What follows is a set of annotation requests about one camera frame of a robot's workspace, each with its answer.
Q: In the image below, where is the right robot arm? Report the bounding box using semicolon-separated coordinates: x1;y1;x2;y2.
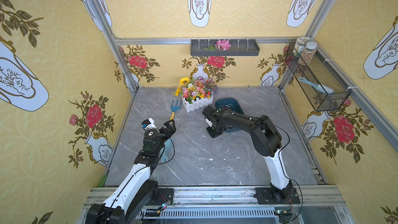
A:
202;106;293;197

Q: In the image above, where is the pink flower on shelf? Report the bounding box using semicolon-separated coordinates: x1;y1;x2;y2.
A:
215;39;231;50

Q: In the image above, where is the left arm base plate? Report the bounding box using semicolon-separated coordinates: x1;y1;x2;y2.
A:
147;188;174;207

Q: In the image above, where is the glass jar behind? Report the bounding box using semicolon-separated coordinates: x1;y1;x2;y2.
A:
292;36;313;57

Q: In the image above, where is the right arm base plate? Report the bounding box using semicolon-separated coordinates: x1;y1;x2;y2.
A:
254;188;301;205

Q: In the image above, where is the flower pot white fence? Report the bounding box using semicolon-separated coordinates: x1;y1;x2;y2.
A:
174;77;218;113

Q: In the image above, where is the blue yellow garden fork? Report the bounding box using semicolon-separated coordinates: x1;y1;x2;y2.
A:
170;100;182;120

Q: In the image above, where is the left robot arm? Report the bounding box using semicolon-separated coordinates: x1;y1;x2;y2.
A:
85;119;176;224

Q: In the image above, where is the light blue dustpan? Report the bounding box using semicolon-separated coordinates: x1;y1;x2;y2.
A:
160;139;173;163

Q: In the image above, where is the blue white brush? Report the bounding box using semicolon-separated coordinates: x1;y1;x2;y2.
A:
298;77;334;94

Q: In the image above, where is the dark wall shelf tray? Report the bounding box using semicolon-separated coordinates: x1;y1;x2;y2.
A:
190;38;260;57

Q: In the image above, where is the black wire mesh basket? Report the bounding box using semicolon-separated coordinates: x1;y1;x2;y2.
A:
286;44;351;112

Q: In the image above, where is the teal plastic storage box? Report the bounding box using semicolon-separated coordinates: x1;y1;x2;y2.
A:
215;97;244;115

